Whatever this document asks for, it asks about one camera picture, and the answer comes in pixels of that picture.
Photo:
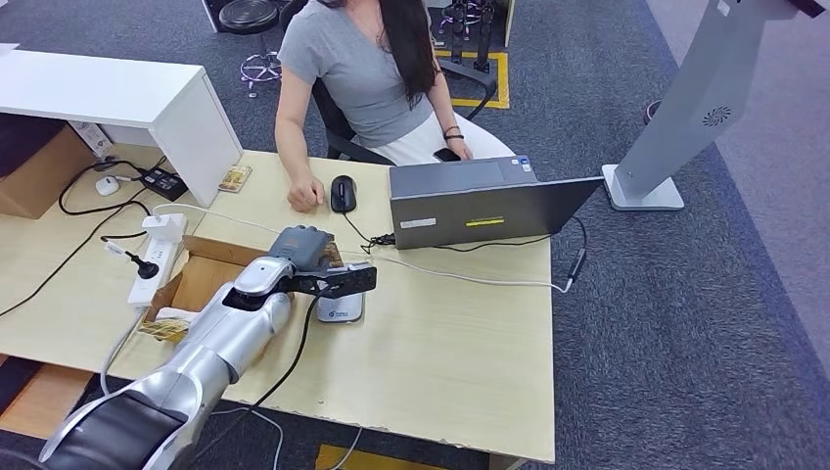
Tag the brown board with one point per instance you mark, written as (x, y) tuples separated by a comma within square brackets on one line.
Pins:
[(42, 405)]

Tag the black computer mouse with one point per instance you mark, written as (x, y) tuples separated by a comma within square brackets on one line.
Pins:
[(343, 194)]

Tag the black dongle adapter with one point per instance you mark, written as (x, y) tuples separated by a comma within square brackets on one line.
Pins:
[(576, 263)]

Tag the black round stool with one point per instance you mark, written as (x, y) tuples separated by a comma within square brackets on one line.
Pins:
[(249, 16)]

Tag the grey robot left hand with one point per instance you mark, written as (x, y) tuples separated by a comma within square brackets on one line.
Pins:
[(301, 248)]

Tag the black power plug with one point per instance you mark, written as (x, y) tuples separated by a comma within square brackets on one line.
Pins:
[(146, 270)]

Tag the white printed box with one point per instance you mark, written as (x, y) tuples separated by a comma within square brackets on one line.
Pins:
[(92, 138)]

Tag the person's right forearm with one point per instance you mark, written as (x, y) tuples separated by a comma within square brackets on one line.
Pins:
[(293, 155)]

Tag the white reception counter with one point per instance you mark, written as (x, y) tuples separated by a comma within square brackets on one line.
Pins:
[(97, 91)]

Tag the person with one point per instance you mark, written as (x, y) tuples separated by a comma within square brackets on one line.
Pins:
[(356, 71)]

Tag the small white device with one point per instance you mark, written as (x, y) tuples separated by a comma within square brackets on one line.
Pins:
[(107, 186)]

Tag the white power strip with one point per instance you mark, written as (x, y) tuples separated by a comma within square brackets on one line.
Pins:
[(150, 279)]

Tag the black office chair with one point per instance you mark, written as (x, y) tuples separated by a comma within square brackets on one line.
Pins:
[(334, 123)]

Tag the grey kiosk stand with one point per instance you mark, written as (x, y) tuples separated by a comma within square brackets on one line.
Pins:
[(697, 97)]

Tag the person's left hand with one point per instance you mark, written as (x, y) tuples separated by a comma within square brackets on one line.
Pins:
[(461, 150)]

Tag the black smartphone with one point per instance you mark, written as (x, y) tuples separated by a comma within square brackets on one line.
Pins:
[(447, 155)]

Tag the brown cardboard box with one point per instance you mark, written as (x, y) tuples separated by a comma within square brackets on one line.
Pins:
[(39, 178)]

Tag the white charger block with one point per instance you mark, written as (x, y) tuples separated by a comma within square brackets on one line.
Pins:
[(165, 228)]

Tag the person's left forearm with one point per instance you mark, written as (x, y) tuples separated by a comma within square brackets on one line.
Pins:
[(444, 107)]

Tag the gold patterned ID card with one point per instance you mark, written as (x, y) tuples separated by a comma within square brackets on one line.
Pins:
[(334, 255)]

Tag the grey card reader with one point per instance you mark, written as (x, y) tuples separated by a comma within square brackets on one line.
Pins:
[(340, 310)]

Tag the black power adapter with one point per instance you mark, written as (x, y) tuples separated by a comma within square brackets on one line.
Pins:
[(163, 183)]

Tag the grey laptop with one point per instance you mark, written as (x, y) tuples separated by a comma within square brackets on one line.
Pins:
[(486, 207)]

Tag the person's right hand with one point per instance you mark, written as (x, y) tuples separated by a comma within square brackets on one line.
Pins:
[(306, 193)]

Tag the black robot stand legs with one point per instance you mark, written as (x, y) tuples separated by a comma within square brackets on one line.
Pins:
[(483, 36)]

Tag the yellow floor tape frame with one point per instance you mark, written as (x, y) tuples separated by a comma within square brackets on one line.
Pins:
[(502, 81)]

